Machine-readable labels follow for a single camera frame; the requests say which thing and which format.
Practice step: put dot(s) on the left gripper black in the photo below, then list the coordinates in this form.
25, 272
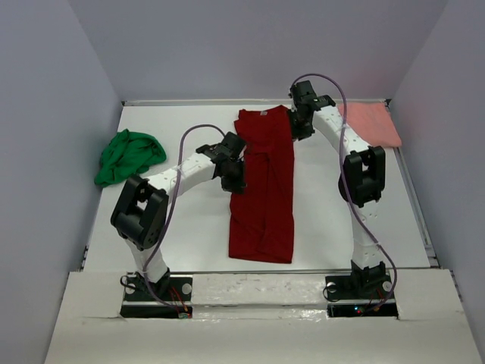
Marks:
236, 186

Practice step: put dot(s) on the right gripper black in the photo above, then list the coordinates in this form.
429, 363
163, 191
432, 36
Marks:
297, 133

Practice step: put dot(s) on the red t shirt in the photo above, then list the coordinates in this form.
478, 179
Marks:
261, 219

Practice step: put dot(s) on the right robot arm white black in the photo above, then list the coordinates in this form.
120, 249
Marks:
361, 184

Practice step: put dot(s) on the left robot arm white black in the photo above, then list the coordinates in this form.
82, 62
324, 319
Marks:
145, 206

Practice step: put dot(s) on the pink folded t shirt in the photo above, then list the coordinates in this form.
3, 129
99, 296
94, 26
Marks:
372, 123

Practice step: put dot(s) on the green t shirt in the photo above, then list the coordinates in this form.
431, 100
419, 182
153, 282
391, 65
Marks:
128, 153

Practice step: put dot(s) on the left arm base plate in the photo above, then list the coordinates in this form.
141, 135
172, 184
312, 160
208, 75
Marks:
174, 303

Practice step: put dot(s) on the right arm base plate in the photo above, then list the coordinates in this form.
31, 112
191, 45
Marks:
347, 302

